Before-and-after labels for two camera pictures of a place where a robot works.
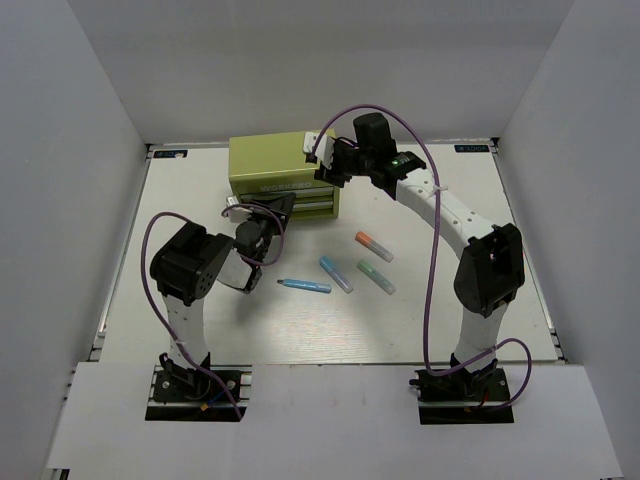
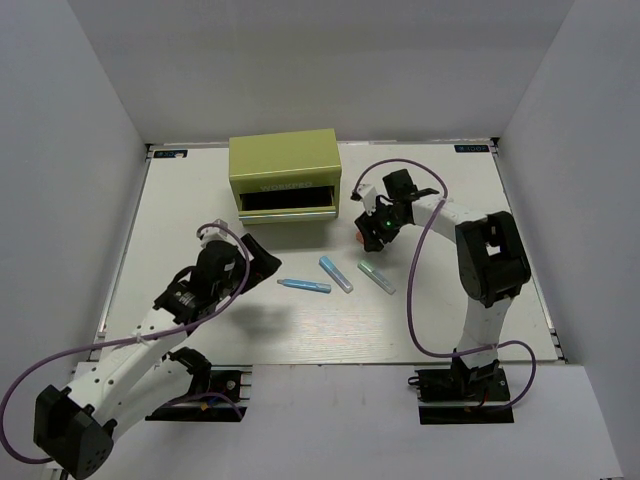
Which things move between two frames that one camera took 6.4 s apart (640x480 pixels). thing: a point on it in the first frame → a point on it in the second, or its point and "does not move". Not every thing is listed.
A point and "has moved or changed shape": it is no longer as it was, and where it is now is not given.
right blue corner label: [470, 148] does not move
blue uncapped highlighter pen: [315, 286] does not move
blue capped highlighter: [330, 266] does not move
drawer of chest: [307, 193] has moved or changed shape
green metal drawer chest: [266, 165] does not move
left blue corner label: [170, 154] does not move
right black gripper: [334, 176] → [369, 223]
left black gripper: [280, 205] → [262, 265]
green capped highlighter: [376, 277] does not move
